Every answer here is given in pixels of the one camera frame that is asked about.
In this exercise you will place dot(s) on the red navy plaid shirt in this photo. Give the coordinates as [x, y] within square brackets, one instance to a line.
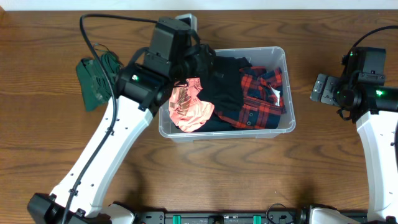
[263, 102]

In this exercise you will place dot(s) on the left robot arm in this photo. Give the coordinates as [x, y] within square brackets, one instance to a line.
[141, 88]

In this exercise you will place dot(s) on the clear plastic storage bin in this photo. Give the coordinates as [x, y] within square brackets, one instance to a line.
[269, 57]

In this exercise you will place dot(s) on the pink printed t-shirt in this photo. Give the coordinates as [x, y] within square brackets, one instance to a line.
[186, 110]

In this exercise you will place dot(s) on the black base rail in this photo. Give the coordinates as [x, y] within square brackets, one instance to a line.
[217, 217]

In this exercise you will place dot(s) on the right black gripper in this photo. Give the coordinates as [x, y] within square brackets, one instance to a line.
[329, 96]

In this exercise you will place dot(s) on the black hooded sweatshirt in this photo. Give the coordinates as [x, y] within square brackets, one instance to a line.
[214, 124]

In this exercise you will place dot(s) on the dark green garment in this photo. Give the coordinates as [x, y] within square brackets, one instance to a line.
[94, 87]

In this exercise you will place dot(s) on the black garment with tape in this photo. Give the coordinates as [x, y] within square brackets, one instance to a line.
[222, 87]

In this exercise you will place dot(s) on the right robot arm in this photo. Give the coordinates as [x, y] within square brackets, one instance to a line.
[362, 97]

